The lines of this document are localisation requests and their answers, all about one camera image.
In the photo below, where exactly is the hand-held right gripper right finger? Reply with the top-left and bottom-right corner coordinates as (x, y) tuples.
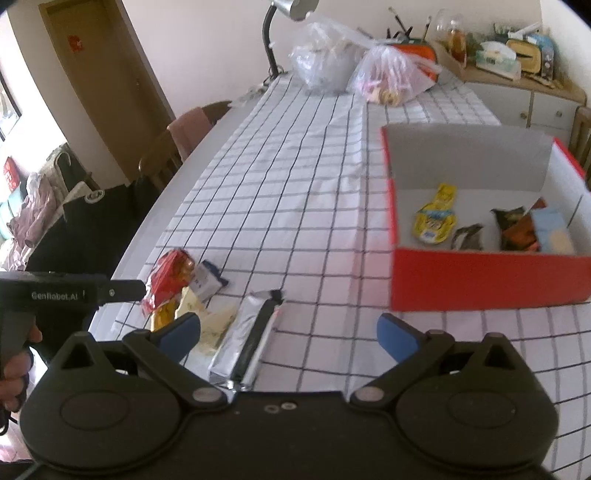
(348, 313), (536, 409)

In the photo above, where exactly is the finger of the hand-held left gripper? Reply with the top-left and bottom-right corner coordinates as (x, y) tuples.
(97, 279), (145, 305)

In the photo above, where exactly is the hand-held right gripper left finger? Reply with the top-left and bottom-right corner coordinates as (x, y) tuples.
(44, 313), (230, 410)

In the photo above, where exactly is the plain yellow snack packet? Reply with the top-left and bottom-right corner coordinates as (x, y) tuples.
(151, 302), (178, 330)

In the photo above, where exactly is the cream snack packet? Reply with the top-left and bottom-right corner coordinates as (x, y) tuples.
(174, 286), (238, 356)

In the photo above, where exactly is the red snack packet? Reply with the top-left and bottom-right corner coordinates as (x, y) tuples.
(141, 249), (195, 317)

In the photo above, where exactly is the silver snack packet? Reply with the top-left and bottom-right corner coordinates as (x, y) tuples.
(208, 289), (283, 391)

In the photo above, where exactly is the white blue snack packet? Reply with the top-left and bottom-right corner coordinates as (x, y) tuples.
(193, 260), (229, 303)

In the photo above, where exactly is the red cardboard box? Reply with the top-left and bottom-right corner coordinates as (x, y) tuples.
(381, 124), (591, 312)

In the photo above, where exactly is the yellow blue-label snack packet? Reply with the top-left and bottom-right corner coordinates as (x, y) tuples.
(412, 183), (458, 244)

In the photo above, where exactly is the small black white packet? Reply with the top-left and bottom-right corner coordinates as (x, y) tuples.
(450, 224), (485, 251)

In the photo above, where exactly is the brown snack packet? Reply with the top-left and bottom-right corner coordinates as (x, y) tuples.
(490, 207), (541, 252)

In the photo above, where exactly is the light blue snack packet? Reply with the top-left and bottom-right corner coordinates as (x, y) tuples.
(529, 208), (577, 254)

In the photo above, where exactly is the person's left hand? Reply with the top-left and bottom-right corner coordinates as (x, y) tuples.
(0, 323), (43, 414)

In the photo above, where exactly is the black jacket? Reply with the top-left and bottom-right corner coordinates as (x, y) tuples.
(28, 175), (160, 333)

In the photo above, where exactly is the pale pink clothes pile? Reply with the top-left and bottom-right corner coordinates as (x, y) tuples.
(0, 171), (61, 273)

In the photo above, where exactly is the brown wooden chair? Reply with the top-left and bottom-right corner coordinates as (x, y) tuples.
(568, 105), (591, 171)
(139, 100), (233, 190)

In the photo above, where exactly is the pink cloth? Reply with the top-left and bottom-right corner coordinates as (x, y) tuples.
(167, 107), (211, 162)

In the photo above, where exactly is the brown wooden door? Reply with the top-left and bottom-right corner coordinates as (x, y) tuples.
(39, 0), (176, 185)

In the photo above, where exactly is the white wooden cabinet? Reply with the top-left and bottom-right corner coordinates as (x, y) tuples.
(429, 39), (589, 139)

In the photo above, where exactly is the pink plastic bag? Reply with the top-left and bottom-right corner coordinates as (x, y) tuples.
(348, 44), (441, 108)

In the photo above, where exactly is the clear plastic bag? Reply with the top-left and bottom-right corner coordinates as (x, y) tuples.
(288, 21), (377, 93)

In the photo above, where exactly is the grey desk lamp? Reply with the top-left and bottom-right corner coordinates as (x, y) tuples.
(262, 0), (319, 78)

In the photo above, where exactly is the orange storage container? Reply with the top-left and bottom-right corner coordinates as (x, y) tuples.
(392, 42), (437, 63)

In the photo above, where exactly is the green tissue box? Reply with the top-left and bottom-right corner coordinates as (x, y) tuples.
(475, 41), (519, 72)

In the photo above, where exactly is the amber liquid bottle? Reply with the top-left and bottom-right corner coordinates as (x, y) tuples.
(450, 25), (468, 63)

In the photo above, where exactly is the black brush stand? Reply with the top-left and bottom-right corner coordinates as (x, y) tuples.
(387, 7), (414, 40)

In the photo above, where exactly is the yellow tissue holder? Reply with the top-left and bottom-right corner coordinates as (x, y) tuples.
(505, 38), (543, 73)

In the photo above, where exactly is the clear glass jar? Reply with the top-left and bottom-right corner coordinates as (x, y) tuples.
(434, 9), (467, 42)

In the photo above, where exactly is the blue packaged item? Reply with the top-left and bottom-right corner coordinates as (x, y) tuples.
(538, 32), (557, 77)

